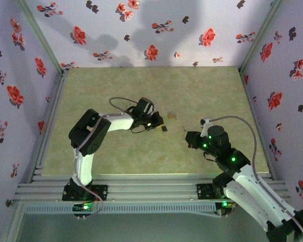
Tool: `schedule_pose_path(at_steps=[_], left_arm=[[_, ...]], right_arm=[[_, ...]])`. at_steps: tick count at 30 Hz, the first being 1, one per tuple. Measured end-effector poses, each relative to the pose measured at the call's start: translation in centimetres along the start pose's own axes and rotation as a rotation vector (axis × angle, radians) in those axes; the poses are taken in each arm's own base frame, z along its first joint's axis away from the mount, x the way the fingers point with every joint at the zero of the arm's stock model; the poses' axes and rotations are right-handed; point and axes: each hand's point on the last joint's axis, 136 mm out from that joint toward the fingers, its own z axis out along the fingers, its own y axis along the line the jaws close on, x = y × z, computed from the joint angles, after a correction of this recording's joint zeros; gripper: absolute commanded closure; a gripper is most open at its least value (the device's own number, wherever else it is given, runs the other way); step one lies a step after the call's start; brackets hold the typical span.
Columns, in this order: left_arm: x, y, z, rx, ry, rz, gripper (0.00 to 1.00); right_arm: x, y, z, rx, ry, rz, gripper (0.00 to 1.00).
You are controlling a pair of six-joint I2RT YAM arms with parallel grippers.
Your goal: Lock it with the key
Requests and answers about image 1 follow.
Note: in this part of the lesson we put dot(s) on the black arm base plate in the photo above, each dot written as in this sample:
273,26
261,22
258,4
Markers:
204,191
101,192

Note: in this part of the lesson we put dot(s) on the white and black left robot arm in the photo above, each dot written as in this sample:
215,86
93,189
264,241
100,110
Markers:
83,166

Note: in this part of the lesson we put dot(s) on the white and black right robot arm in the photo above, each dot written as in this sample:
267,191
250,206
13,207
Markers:
255,199

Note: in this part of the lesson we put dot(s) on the aluminium side rail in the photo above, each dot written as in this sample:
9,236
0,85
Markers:
60,88
245,88

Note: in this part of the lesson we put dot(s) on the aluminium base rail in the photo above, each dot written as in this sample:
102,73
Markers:
151,191

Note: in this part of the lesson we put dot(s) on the aluminium corner post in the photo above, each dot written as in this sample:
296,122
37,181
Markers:
259,37
42,37

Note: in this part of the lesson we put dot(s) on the black padlock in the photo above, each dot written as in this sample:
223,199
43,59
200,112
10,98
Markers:
164,129

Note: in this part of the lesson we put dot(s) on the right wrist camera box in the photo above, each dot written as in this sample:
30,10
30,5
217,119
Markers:
205,126

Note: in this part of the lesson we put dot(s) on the black controller board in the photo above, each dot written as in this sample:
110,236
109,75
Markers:
226,205
83,208

